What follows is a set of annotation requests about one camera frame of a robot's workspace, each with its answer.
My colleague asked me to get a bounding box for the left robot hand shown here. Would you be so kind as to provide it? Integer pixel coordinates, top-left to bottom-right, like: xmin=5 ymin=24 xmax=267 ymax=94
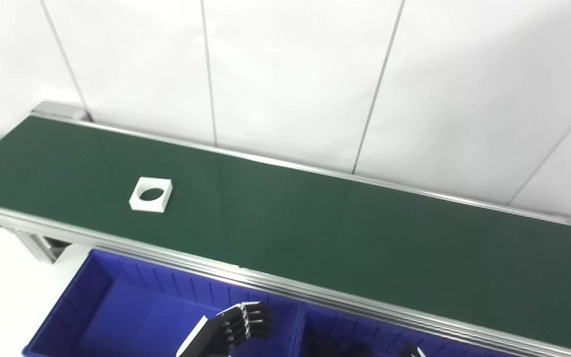
xmin=175 ymin=301 xmax=275 ymax=357

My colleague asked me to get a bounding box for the white square part with hole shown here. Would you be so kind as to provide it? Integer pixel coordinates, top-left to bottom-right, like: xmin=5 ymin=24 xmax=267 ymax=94
xmin=129 ymin=177 xmax=173 ymax=213

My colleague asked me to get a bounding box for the blue plastic bin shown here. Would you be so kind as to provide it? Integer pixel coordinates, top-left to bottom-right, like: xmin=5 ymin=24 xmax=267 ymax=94
xmin=22 ymin=248 xmax=301 ymax=357
xmin=293 ymin=305 xmax=521 ymax=357

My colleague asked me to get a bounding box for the green conveyor belt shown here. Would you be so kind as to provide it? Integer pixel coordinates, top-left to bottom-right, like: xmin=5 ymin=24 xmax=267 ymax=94
xmin=0 ymin=101 xmax=571 ymax=357
xmin=0 ymin=116 xmax=571 ymax=354

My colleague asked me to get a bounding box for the aluminium conveyor leg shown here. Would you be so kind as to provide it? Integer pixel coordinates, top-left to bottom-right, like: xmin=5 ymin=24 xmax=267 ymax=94
xmin=12 ymin=229 xmax=70 ymax=264

